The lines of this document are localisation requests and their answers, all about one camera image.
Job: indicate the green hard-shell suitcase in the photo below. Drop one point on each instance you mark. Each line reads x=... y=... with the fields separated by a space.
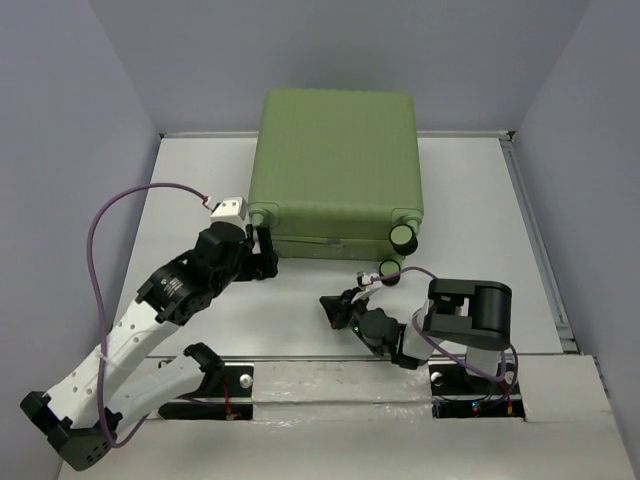
x=337 y=176

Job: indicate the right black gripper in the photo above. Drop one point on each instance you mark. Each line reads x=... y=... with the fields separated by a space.
x=335 y=309

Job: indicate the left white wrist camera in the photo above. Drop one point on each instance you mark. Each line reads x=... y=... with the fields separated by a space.
x=231 y=210

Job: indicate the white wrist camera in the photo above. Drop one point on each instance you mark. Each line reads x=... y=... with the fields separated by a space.
x=367 y=285
x=231 y=210

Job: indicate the aluminium rail across table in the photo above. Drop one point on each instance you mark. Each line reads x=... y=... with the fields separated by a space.
x=287 y=358

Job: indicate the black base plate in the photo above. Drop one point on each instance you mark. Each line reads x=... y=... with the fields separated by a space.
x=455 y=394
x=229 y=399

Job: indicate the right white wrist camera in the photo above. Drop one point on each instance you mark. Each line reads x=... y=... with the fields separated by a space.
x=367 y=285

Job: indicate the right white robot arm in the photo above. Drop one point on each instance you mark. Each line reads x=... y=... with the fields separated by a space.
x=467 y=321

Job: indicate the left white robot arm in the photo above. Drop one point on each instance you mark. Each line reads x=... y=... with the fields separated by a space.
x=84 y=416

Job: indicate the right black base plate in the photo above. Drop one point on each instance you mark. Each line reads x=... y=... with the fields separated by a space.
x=455 y=394

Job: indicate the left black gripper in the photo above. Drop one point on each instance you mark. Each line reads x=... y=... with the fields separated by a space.
x=259 y=265

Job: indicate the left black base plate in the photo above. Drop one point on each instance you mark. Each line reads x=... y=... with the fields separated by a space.
x=229 y=399

